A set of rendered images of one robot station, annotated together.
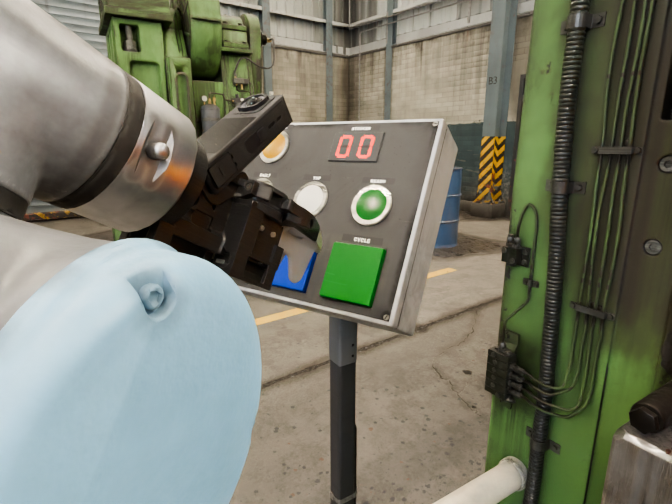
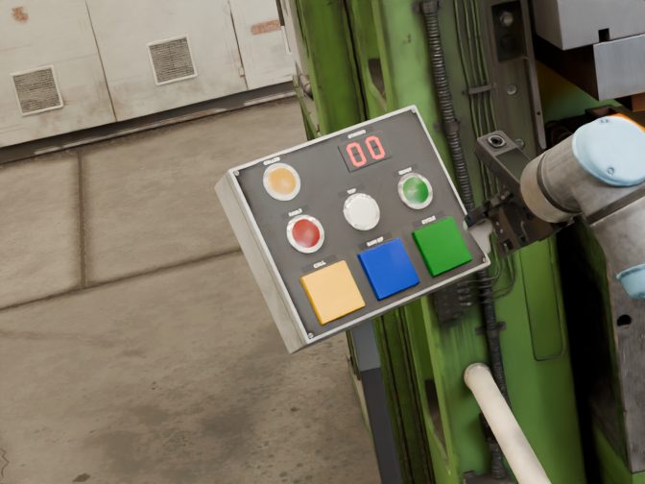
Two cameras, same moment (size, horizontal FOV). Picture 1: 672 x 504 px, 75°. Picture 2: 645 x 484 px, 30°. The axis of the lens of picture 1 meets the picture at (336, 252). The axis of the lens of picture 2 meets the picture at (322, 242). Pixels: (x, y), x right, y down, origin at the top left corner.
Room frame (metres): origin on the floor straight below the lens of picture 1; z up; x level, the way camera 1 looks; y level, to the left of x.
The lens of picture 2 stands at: (-0.17, 1.55, 1.68)
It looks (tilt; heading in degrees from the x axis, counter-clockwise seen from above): 20 degrees down; 300
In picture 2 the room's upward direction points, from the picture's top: 11 degrees counter-clockwise
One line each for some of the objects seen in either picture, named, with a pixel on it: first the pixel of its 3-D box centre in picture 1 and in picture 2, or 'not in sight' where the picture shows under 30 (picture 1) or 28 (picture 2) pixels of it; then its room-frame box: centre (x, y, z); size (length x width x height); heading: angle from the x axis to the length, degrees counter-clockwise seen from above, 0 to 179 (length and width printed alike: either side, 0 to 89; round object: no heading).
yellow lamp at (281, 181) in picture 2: (274, 146); (281, 181); (0.72, 0.10, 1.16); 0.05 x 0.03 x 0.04; 32
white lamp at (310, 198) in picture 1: (309, 199); (361, 211); (0.63, 0.04, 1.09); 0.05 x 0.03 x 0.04; 32
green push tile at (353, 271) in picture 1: (353, 273); (441, 247); (0.53, -0.02, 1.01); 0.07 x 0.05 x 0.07; 57
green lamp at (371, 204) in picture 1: (371, 204); (415, 190); (0.57, -0.05, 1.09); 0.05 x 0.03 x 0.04; 32
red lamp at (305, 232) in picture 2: not in sight; (305, 233); (0.68, 0.12, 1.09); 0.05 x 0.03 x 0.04; 32
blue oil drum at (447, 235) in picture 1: (434, 206); not in sight; (5.06, -1.15, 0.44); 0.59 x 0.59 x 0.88
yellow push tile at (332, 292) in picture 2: not in sight; (331, 293); (0.64, 0.15, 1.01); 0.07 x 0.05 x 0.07; 57
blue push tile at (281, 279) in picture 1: (291, 262); (388, 269); (0.59, 0.06, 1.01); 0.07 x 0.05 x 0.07; 57
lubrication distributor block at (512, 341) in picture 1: (506, 374); (451, 296); (0.65, -0.28, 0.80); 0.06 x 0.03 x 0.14; 32
